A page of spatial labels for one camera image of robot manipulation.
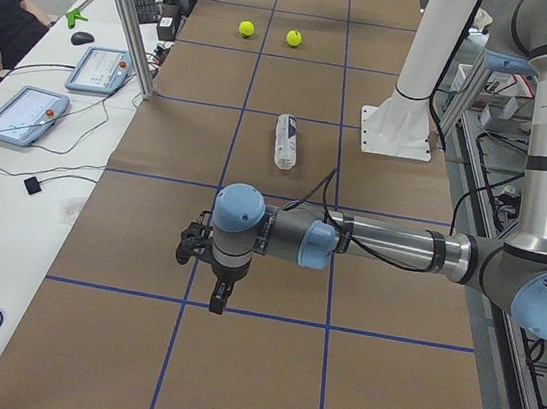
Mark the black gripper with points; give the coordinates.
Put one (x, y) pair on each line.
(227, 276)

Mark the clear tennis ball can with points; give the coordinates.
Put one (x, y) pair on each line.
(285, 142)

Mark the yellow tennis ball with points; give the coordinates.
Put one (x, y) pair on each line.
(246, 29)
(293, 38)

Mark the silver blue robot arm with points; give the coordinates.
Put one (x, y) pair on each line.
(511, 272)

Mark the brown paper table cover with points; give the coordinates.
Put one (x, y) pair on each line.
(179, 285)

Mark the small black square puck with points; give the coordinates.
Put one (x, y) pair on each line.
(32, 185)

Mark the far blue teach pendant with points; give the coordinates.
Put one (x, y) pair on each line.
(100, 71)

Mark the blue teach pendant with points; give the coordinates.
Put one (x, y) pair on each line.
(29, 114)
(100, 71)

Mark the near blue teach pendant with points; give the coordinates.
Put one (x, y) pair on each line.
(29, 114)

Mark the black box with label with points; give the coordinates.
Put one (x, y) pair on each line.
(169, 22)

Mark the black computer mouse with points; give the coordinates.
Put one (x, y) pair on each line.
(81, 38)

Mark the black keyboard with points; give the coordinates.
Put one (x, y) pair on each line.
(147, 11)

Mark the green plastic clamp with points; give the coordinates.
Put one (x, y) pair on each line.
(73, 16)

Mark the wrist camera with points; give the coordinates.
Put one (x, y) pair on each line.
(196, 240)

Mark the aluminium frame post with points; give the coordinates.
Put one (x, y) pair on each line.
(130, 25)

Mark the white camera mast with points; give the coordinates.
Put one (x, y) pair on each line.
(399, 127)

